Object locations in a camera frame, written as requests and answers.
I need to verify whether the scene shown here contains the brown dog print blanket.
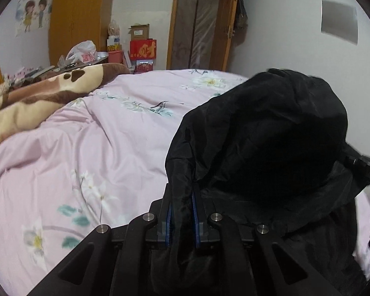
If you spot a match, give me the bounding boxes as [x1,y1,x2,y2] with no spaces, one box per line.
[0,63,130,144]

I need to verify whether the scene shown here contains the red gift box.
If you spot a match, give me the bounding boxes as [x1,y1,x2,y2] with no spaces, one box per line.
[129,39,156,61]

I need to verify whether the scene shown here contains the black hooded puffer jacket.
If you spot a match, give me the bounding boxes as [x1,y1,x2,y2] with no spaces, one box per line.
[151,69,370,295]

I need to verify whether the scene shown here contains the cartoon couple wall sticker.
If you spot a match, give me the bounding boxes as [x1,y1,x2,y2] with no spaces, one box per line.
[15,0,53,36]

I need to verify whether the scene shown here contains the white plastic bag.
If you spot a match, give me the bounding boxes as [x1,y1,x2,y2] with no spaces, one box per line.
[65,40,97,63]

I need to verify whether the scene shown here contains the wooden door with frame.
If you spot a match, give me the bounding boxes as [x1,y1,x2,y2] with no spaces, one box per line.
[166,0,238,72]

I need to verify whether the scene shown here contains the wooden wardrobe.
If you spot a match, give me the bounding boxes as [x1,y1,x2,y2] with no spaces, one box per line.
[49,0,113,65]

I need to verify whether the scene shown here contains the pink storage bin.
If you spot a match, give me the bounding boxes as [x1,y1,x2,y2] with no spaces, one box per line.
[108,50,123,63]

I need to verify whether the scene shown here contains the brown cardboard box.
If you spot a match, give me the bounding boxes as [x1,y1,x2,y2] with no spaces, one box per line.
[129,24,149,41]

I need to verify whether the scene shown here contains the hanging dark bags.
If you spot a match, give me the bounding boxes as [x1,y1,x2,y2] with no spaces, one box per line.
[233,0,248,46]

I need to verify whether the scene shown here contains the pink floral duvet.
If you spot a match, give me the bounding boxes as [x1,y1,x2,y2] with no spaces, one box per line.
[0,70,370,295]

